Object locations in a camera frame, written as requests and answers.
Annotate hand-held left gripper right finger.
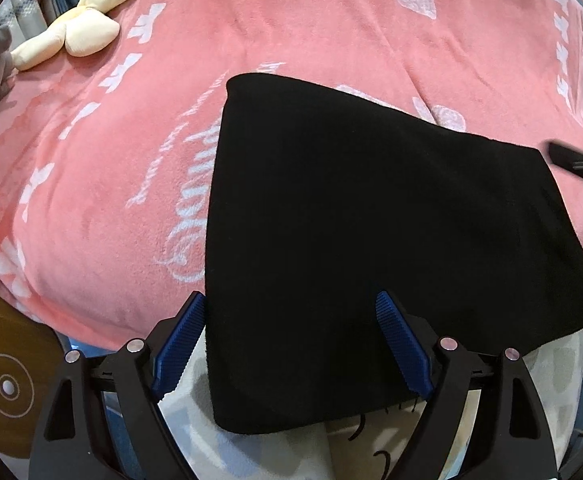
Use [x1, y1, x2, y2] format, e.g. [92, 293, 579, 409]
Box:
[375, 289, 557, 480]

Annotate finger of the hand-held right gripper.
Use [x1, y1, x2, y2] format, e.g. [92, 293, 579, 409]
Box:
[546, 141, 583, 188]

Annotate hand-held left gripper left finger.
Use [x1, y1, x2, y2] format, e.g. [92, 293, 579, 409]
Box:
[28, 291, 207, 480]

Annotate black pants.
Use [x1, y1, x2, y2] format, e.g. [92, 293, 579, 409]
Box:
[204, 74, 583, 435]

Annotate beige printed cloth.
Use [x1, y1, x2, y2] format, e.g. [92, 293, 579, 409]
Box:
[321, 330, 583, 480]

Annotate wooden table with charger mark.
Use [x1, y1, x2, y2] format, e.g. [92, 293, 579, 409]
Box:
[0, 287, 67, 456]

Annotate pink printed blanket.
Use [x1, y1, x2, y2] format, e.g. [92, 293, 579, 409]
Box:
[0, 0, 583, 356]

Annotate cream flower plush toy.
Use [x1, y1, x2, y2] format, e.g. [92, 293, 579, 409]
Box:
[11, 0, 144, 71]

